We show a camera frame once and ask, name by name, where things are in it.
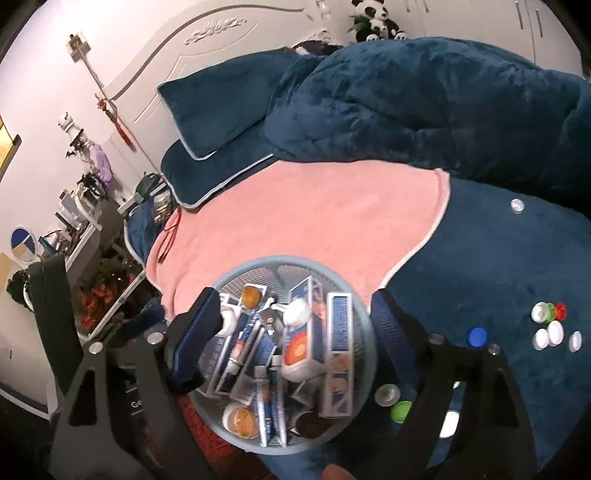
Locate dark green bag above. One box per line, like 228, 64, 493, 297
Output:
135, 173, 162, 199

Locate panda plush toy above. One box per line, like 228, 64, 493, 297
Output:
346, 0, 407, 43

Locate round blue mesh basket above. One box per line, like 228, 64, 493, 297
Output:
188, 257, 376, 455

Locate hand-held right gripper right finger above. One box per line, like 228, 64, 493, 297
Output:
370, 288, 540, 480

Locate white blue ointment tube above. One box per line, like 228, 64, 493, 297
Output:
228, 309, 259, 374

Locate white carved headboard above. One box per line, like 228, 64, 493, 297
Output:
95, 0, 365, 185

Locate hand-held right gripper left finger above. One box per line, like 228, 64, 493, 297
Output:
48, 287, 223, 480

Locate red artificial flowers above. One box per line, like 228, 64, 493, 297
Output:
74, 258, 144, 328

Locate blue pillow with grey piping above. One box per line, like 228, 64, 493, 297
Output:
157, 46, 305, 160
161, 127, 278, 210

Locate round blue white mirror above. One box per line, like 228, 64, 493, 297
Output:
9, 225, 38, 266

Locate orange jar with white lid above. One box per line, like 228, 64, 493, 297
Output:
222, 404, 260, 439
242, 285, 269, 309

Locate white carton with orange circle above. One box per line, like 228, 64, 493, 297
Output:
281, 276, 329, 381

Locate blue plush comforter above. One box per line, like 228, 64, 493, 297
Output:
265, 37, 591, 204

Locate pink towel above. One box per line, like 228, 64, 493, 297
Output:
145, 159, 451, 324

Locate white figurine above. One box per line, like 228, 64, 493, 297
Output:
58, 111, 86, 160

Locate yellow wall hanging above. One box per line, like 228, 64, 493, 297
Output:
0, 115, 23, 174

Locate tall blue white carton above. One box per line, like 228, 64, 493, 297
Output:
323, 292, 357, 418

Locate purple plush item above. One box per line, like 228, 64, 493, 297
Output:
92, 144, 114, 183

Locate wall socket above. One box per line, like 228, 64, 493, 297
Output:
67, 33, 90, 61

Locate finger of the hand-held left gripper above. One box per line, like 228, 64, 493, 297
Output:
121, 299, 169, 344

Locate red tassel ornament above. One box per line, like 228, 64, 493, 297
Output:
95, 92, 134, 148

